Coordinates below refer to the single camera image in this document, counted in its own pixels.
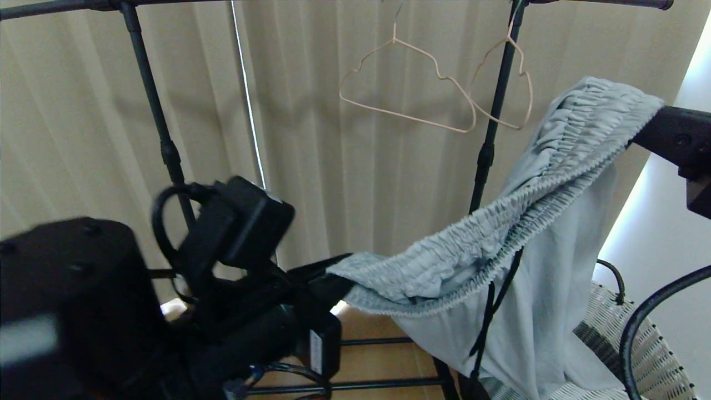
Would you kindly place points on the pale grey shorts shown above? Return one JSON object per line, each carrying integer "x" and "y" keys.
{"x": 500, "y": 239}

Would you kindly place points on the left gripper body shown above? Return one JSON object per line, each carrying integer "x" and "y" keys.
{"x": 250, "y": 344}

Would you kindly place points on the pink clothes hanger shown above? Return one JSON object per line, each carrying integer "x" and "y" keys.
{"x": 508, "y": 38}
{"x": 394, "y": 33}

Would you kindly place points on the white laundry basket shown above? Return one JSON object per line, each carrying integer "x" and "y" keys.
{"x": 661, "y": 366}

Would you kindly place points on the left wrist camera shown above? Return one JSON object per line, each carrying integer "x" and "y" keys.
{"x": 250, "y": 222}

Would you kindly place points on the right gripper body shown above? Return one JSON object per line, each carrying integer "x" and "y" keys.
{"x": 699, "y": 191}

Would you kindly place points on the black clothes rack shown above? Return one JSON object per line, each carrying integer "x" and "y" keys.
{"x": 169, "y": 155}

